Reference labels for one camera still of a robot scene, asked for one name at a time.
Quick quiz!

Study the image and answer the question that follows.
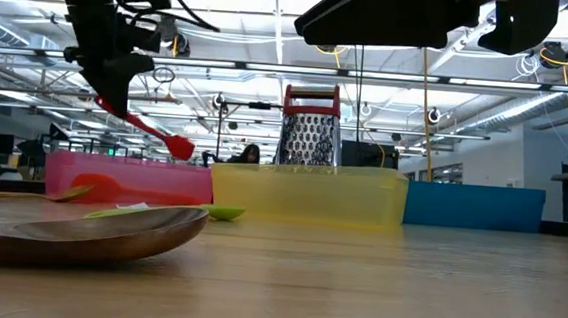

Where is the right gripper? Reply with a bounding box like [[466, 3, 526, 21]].
[[292, 0, 561, 63]]

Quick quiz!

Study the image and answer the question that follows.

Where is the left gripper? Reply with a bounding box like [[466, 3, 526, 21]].
[[59, 7, 164, 121]]

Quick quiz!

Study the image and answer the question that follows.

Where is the red silicone spatula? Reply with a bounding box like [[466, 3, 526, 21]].
[[90, 94, 200, 163]]

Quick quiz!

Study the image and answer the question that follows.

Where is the large dark wooden spoon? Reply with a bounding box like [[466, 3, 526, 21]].
[[0, 192, 210, 279]]

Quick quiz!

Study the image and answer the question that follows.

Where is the lime green silicone spoon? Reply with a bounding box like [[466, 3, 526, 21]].
[[82, 193, 247, 230]]

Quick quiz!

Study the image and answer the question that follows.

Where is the pink plastic bin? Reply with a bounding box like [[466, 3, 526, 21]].
[[43, 148, 216, 213]]

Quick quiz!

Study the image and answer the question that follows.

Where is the small light wooden spoon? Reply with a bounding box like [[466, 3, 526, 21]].
[[0, 177, 96, 207]]

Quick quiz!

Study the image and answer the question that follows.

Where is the long ceiling light strip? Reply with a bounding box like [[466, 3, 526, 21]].
[[0, 44, 568, 96]]

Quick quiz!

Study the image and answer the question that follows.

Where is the person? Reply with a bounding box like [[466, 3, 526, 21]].
[[223, 141, 263, 166]]

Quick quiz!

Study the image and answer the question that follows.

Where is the yellow plastic bin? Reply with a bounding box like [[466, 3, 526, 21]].
[[207, 155, 412, 234]]

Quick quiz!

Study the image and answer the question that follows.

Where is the blue plastic bin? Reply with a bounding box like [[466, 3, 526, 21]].
[[402, 179, 548, 234]]

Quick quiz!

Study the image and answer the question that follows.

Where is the black ceiling cord reel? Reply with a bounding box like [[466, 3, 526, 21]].
[[163, 17, 194, 59], [539, 40, 568, 71]]

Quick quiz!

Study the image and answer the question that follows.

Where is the black camera stand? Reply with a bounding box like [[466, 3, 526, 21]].
[[201, 95, 290, 176]]

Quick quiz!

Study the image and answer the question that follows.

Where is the yellow hanging cable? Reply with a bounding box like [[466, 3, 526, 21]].
[[414, 47, 443, 183]]

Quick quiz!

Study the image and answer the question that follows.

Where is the red handled box grater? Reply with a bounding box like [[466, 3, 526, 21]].
[[274, 81, 348, 170]]

